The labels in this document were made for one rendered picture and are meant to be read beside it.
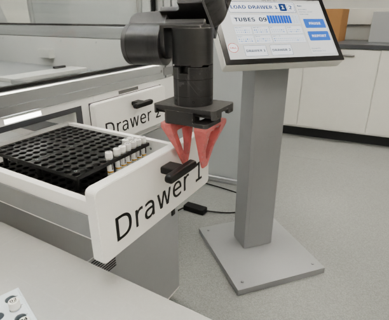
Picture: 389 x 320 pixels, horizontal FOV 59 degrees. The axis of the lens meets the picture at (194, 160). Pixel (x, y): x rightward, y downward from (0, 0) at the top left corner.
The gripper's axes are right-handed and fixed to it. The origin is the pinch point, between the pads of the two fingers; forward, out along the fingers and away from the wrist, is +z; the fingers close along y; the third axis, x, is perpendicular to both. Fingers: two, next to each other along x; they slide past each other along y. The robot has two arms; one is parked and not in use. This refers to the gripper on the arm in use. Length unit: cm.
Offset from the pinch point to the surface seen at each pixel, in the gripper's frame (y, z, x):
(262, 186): 21, 53, -98
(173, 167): 1.3, 0.0, 4.1
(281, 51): 15, -8, -92
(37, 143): 31.2, 0.8, 5.3
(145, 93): 35.3, -1.2, -33.2
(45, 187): 15.5, 1.5, 15.9
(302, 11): 14, -22, -112
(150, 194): 3.4, 3.6, 7.2
